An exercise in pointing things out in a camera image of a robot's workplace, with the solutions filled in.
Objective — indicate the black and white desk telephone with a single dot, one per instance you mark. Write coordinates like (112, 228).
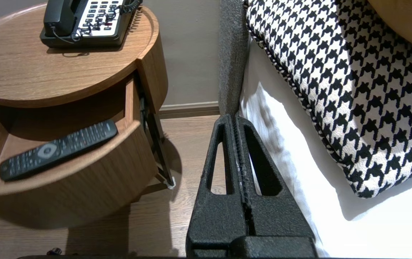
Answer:
(116, 32)

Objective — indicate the black TV remote control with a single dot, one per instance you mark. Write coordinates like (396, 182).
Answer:
(58, 149)

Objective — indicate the wall skirting board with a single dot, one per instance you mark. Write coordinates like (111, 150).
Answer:
(191, 109)

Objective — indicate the white bed sheet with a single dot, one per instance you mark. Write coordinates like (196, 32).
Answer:
(389, 223)

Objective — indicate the round wooden side table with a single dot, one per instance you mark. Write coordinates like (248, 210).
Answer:
(47, 72)

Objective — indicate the black telephone handset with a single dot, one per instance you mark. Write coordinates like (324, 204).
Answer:
(60, 18)

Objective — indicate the curved wooden table drawer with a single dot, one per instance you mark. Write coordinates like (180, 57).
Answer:
(83, 187)

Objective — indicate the black white houndstooth pillow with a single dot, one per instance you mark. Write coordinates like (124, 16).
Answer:
(353, 90)

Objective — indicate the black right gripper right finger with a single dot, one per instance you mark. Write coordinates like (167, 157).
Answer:
(277, 219)

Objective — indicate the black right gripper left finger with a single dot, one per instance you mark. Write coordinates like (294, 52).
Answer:
(216, 219)

